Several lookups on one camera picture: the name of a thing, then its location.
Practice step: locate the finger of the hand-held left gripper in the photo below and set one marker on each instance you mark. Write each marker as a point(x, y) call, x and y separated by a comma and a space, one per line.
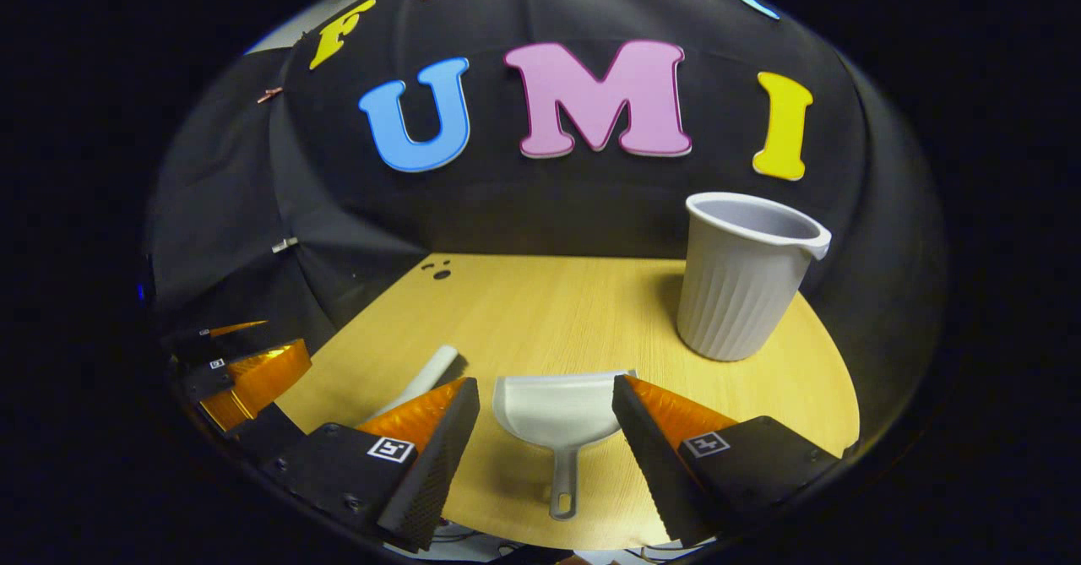
point(203, 337)
point(262, 379)

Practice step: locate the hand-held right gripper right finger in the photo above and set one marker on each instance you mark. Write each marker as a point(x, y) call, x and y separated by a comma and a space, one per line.
point(652, 464)

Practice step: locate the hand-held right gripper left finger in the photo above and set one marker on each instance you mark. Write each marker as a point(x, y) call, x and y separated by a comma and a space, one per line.
point(435, 472)

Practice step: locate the small white broom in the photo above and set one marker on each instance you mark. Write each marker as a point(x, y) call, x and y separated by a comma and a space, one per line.
point(426, 375)

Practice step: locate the white plastic dustpan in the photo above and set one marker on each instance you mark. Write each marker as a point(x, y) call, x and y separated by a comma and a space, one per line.
point(557, 409)

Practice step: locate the white ribbed garbage bin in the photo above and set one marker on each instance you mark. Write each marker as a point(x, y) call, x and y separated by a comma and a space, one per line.
point(739, 295)

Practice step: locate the wooden desktop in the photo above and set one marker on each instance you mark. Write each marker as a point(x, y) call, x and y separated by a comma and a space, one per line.
point(574, 312)

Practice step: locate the white cloth clip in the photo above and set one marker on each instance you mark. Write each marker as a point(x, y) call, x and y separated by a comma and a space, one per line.
point(285, 245)

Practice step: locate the copper cloth clip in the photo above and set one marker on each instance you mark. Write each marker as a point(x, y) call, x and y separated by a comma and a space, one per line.
point(268, 93)

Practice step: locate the black backdrop cloth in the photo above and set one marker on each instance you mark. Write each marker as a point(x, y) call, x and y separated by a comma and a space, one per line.
point(591, 210)

